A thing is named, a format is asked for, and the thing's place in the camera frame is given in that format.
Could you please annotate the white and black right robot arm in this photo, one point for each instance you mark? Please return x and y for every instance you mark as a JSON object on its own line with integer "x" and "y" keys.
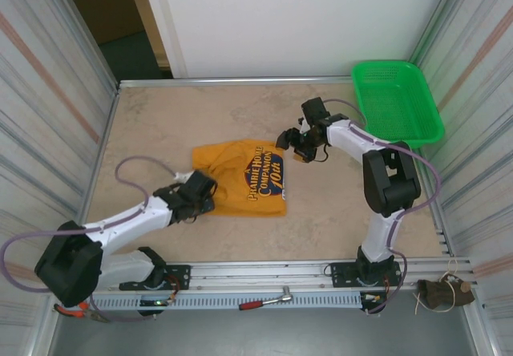
{"x": 352, "y": 137}

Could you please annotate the yellow t-shirt with blue print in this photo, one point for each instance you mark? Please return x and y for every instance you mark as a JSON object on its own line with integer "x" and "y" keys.
{"x": 232, "y": 159}

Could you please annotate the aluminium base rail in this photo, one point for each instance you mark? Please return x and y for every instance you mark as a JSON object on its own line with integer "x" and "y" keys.
{"x": 260, "y": 272}

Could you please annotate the white door frame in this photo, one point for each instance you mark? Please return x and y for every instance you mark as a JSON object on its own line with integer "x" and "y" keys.
{"x": 166, "y": 31}

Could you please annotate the green plastic mesh basket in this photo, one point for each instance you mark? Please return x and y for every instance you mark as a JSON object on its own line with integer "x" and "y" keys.
{"x": 401, "y": 99}

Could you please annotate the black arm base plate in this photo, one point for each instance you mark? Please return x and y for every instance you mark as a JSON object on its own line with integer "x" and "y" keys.
{"x": 178, "y": 276}
{"x": 340, "y": 272}

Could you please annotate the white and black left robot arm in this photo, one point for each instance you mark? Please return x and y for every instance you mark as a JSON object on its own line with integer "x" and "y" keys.
{"x": 128, "y": 221}

